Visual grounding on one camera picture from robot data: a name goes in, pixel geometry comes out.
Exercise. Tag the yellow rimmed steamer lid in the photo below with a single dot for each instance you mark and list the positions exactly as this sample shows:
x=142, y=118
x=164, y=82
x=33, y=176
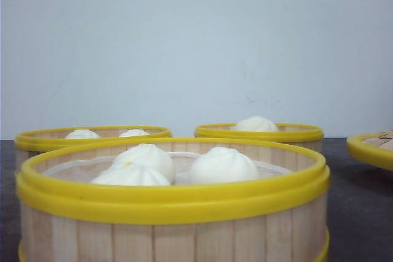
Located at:
x=372, y=148

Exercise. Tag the right white bun front basket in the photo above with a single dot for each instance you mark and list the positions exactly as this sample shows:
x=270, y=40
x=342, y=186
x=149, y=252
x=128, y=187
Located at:
x=222, y=165

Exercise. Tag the white bun basket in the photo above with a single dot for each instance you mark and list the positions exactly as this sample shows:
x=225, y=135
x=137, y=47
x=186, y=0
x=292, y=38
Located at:
x=256, y=124
x=222, y=165
x=148, y=154

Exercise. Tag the white bun back right basket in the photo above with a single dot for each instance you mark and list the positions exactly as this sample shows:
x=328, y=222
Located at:
x=256, y=124

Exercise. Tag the right bun back left basket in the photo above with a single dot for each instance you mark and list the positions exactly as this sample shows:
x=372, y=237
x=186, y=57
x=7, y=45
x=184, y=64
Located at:
x=134, y=132

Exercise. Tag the back white bun front basket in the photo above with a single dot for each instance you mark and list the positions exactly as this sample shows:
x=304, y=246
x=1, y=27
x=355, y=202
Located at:
x=148, y=154

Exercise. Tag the front left white bun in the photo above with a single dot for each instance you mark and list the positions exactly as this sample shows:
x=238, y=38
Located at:
x=132, y=175

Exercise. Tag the front bamboo steamer basket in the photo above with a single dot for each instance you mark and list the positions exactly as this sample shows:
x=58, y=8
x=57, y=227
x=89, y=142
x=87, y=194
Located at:
x=278, y=219

